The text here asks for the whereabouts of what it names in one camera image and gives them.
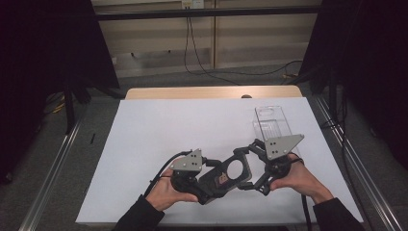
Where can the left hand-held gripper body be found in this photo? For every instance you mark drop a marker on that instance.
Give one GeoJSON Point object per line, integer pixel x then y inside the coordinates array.
{"type": "Point", "coordinates": [189, 163]}

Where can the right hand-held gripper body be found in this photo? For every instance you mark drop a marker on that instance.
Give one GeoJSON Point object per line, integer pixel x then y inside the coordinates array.
{"type": "Point", "coordinates": [279, 147]}

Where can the dark patterned phone case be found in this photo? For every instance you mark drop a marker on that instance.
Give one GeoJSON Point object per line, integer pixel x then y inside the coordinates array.
{"type": "Point", "coordinates": [221, 179]}

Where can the person's right hand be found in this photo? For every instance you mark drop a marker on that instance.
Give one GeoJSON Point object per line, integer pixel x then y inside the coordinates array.
{"type": "Point", "coordinates": [298, 181]}

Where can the person's left hand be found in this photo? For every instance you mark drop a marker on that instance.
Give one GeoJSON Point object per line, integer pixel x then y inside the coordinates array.
{"type": "Point", "coordinates": [163, 195]}

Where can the clear plastic packaging tray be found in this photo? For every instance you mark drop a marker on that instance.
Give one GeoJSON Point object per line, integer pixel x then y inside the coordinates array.
{"type": "Point", "coordinates": [271, 123]}

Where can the white table board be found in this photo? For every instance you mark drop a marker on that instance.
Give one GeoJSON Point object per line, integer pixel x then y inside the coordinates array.
{"type": "Point", "coordinates": [154, 128]}

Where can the dark round table grommet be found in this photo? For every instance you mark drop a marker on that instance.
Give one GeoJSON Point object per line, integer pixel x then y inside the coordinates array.
{"type": "Point", "coordinates": [246, 96]}

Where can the light wooden table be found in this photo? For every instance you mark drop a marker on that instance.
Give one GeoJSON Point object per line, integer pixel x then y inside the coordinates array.
{"type": "Point", "coordinates": [192, 92]}

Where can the small black floor object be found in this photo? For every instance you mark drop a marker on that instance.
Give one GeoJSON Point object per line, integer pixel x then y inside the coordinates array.
{"type": "Point", "coordinates": [92, 138]}

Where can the black metal stand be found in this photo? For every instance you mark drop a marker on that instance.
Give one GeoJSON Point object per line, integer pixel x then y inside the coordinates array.
{"type": "Point", "coordinates": [69, 109]}

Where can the black curtain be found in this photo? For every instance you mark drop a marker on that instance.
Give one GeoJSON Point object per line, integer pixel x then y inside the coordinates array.
{"type": "Point", "coordinates": [369, 48]}
{"type": "Point", "coordinates": [38, 64]}

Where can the black horizontal bar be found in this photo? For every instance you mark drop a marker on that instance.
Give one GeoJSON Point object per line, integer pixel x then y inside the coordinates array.
{"type": "Point", "coordinates": [205, 13]}

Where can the metal floor rail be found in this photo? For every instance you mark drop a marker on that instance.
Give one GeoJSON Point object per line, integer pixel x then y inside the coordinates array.
{"type": "Point", "coordinates": [354, 160]}
{"type": "Point", "coordinates": [48, 186]}

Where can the white wall socket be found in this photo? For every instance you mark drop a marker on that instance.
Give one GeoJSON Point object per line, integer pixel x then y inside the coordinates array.
{"type": "Point", "coordinates": [192, 4]}

